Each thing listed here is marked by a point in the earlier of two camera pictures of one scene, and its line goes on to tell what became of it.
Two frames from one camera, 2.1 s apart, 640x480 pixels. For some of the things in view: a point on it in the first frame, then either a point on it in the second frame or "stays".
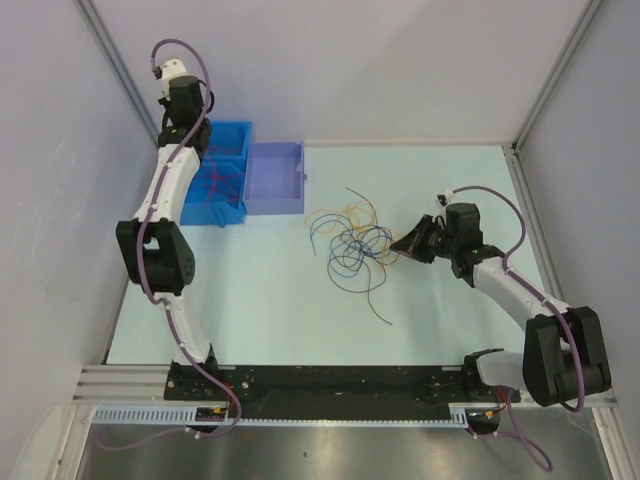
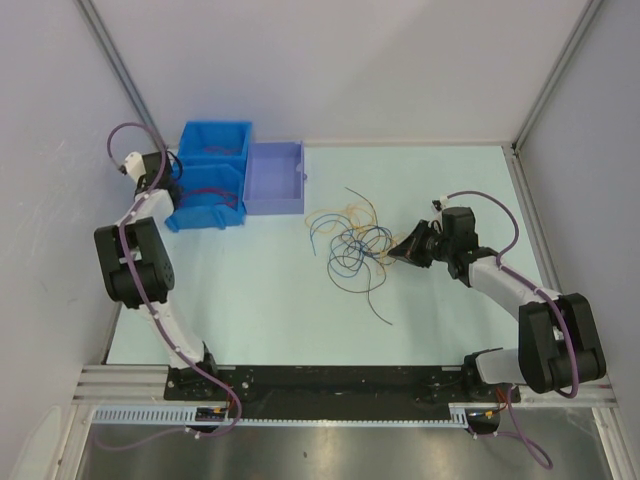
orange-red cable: x=225 y=151 stays
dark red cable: x=215 y=188 to x=233 y=197
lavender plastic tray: x=275 y=178 stays
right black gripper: x=413 y=243 stays
